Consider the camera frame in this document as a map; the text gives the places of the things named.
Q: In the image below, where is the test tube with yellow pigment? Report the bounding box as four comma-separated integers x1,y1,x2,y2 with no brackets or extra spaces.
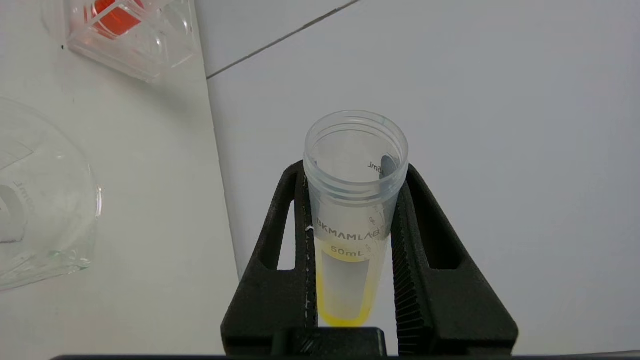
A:
303,110,410,328

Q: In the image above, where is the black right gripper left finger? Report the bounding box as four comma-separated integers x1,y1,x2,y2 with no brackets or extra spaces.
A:
221,160,319,356

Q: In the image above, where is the clear glass beaker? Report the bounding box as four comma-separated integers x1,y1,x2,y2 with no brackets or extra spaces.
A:
0,97,103,292

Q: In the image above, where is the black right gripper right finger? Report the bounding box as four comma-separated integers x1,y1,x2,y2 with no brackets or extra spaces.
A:
390,164,519,356

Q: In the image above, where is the test tube with red liquid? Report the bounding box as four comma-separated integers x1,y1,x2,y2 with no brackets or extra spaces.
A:
82,0,146,38

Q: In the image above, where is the clear acrylic test tube rack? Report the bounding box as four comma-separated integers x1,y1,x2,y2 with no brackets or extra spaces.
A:
42,0,198,83

